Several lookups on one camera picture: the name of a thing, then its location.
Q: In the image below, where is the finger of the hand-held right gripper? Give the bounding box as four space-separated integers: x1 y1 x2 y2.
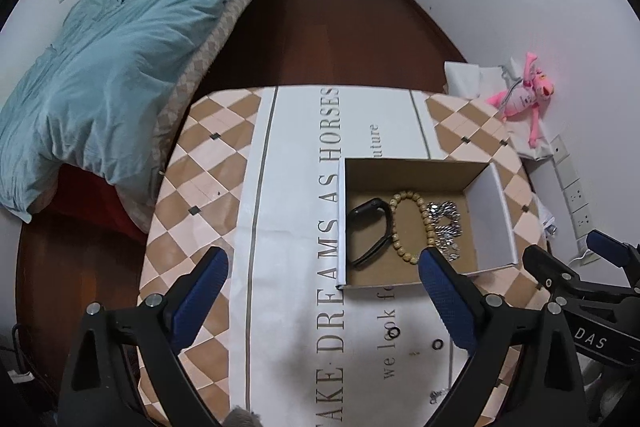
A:
586 229 640 294
522 245 587 304

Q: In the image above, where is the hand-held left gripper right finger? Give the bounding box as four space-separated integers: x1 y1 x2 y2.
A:
418 247 587 427

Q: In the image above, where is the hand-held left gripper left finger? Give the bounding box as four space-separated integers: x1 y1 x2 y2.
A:
57 246 231 427

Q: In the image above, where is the cardboard box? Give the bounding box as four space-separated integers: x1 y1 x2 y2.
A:
336 157 518 292

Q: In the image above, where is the black smart band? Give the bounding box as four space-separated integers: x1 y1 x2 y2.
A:
346 198 393 269

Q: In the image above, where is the grey fuzzy object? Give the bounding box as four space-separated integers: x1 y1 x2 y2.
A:
222 404 264 427

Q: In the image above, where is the checkered printed tablecloth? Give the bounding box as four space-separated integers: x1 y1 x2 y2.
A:
137 84 551 427

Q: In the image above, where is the red bed base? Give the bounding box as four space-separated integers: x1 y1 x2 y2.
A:
30 162 151 244

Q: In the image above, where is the pink plush toy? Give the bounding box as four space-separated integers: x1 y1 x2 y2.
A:
482 52 556 148

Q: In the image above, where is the light blue duvet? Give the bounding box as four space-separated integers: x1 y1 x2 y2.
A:
0 0 287 224

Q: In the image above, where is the white cable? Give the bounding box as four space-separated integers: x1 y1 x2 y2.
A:
549 227 593 267

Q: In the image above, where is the white wall socket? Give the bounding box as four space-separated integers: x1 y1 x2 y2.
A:
562 179 584 208
550 134 572 164
570 204 594 239

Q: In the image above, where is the silver chain bracelet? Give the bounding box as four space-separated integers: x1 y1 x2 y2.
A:
425 201 462 262

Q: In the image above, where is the wooden bead bracelet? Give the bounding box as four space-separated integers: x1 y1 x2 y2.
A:
388 190 437 265

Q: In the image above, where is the black cable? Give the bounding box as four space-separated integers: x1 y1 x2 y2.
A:
10 326 36 375

